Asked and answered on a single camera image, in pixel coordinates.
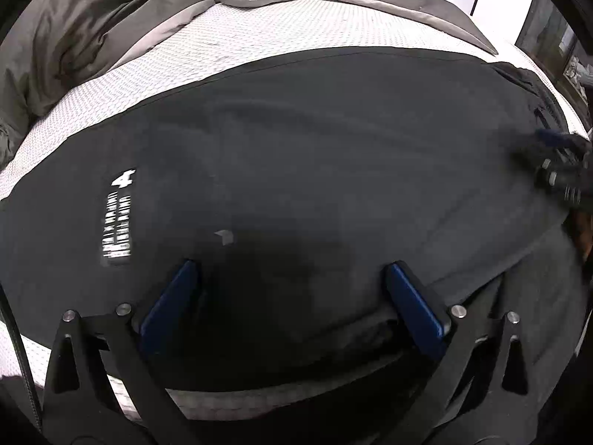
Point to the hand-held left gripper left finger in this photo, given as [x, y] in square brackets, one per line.
[167, 308]

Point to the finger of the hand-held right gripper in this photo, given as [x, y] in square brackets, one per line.
[549, 138]

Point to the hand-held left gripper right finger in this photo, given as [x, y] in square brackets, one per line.
[416, 310]

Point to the black pants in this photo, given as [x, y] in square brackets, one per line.
[296, 185]

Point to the person's right forearm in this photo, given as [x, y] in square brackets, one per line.
[583, 236]

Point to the dark furniture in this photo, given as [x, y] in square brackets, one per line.
[553, 41]

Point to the white textured mattress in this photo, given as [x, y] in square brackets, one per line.
[287, 25]

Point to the grey duvet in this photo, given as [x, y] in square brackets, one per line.
[69, 32]

